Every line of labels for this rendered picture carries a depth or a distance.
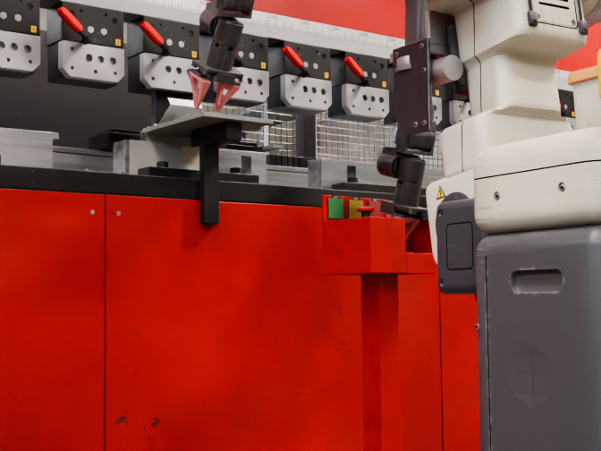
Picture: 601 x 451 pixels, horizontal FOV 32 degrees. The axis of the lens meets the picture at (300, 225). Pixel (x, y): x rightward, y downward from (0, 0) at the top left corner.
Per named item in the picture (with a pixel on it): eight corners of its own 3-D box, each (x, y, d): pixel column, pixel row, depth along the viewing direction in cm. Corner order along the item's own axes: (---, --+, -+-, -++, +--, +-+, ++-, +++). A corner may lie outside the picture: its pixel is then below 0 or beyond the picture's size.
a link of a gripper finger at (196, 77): (180, 101, 234) (190, 61, 231) (207, 105, 239) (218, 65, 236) (194, 112, 229) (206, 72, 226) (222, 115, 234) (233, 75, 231)
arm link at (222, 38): (226, 17, 224) (249, 22, 227) (214, 9, 230) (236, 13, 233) (217, 48, 227) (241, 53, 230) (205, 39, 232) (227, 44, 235)
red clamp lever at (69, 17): (64, 4, 226) (97, 38, 230) (56, 8, 229) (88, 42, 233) (59, 9, 225) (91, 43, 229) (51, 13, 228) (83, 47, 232)
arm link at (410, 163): (411, 155, 234) (431, 157, 237) (393, 150, 240) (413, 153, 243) (406, 185, 235) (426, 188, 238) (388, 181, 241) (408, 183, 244)
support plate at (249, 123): (203, 115, 222) (203, 111, 222) (141, 132, 243) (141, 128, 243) (273, 123, 233) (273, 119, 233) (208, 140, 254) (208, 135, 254)
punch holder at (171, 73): (144, 86, 241) (144, 14, 242) (126, 92, 248) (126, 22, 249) (200, 93, 250) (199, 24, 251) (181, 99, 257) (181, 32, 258)
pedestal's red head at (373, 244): (370, 272, 225) (369, 188, 227) (322, 275, 238) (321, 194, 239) (435, 273, 238) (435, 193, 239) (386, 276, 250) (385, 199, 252)
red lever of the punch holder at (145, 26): (148, 18, 238) (176, 50, 242) (139, 22, 241) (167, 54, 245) (142, 23, 237) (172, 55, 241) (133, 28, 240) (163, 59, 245)
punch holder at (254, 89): (218, 96, 253) (217, 28, 254) (198, 101, 260) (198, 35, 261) (269, 102, 262) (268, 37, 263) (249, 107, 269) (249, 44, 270)
